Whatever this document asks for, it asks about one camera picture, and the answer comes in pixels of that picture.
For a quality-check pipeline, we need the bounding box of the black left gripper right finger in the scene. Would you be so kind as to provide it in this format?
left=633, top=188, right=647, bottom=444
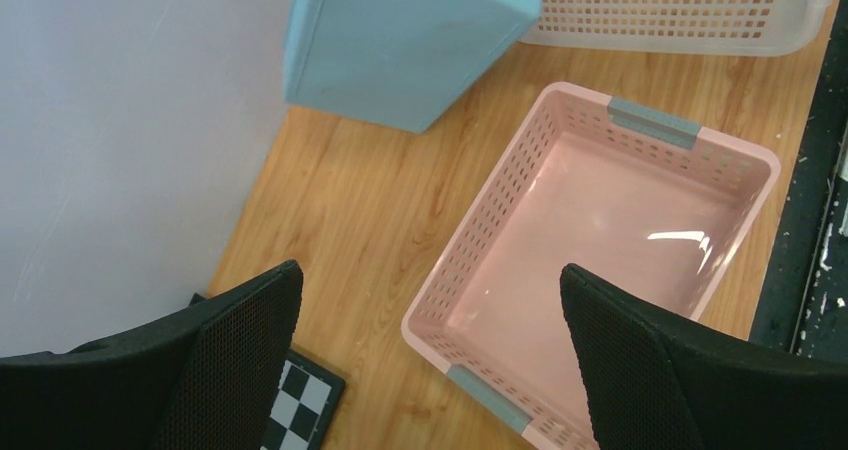
left=560, top=264, right=847, bottom=449

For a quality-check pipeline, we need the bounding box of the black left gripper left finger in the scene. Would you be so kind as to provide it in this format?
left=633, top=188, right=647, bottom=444
left=1, top=260, right=304, bottom=449

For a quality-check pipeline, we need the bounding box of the pink perforated tray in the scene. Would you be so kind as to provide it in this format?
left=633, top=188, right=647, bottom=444
left=401, top=82, right=780, bottom=449

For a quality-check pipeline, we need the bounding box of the large white perforated basket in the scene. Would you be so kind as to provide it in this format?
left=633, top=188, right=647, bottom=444
left=521, top=0, right=832, bottom=57

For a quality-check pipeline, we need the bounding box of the blue perforated tray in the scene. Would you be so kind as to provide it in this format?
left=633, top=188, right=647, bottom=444
left=282, top=0, right=542, bottom=134

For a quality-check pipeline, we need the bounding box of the black white checkerboard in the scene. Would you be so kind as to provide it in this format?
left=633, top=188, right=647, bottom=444
left=260, top=349, right=346, bottom=450

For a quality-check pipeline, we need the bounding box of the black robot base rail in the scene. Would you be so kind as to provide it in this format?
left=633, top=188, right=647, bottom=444
left=748, top=0, right=847, bottom=363

